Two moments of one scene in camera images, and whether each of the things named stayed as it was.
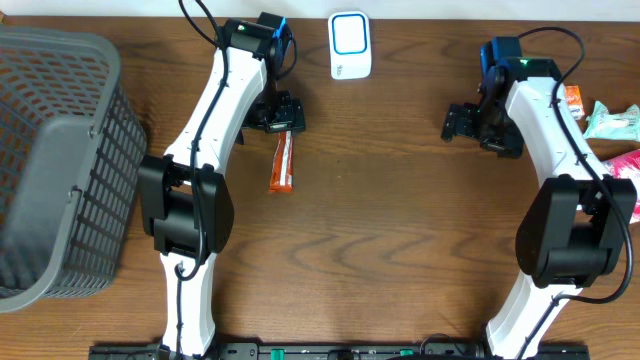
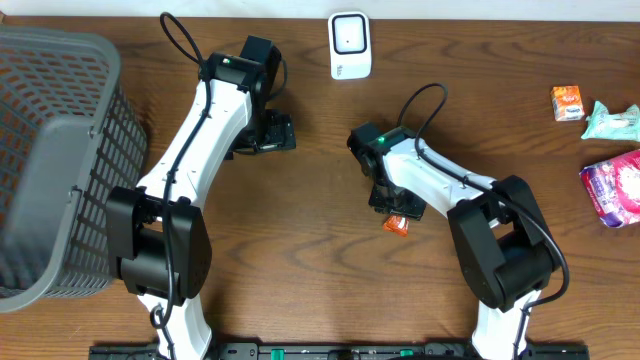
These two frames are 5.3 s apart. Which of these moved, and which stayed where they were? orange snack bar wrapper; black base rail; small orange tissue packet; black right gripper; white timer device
Moved: orange snack bar wrapper; black right gripper
Stayed: black base rail; small orange tissue packet; white timer device
